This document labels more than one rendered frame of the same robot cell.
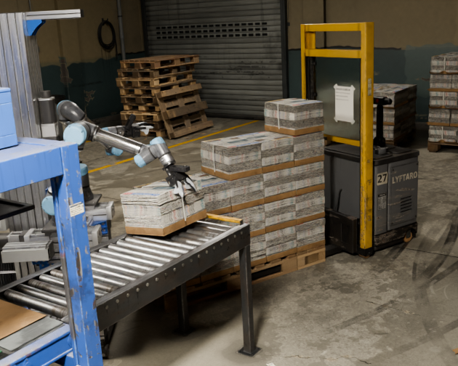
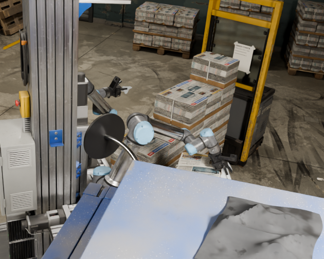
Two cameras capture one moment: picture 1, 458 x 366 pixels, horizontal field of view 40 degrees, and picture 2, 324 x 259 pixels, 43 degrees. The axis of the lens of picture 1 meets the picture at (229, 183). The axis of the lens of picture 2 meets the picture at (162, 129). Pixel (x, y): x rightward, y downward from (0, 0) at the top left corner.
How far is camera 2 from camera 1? 226 cm
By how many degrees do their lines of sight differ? 28
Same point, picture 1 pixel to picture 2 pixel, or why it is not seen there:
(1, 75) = (48, 62)
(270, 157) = (210, 107)
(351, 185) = (232, 114)
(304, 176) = (221, 116)
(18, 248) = not seen: hidden behind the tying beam
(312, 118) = (233, 74)
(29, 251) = not seen: hidden behind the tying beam
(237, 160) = (194, 114)
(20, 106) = (64, 93)
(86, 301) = not seen: outside the picture
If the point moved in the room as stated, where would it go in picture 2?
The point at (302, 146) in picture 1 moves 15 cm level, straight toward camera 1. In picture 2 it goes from (225, 95) to (231, 102)
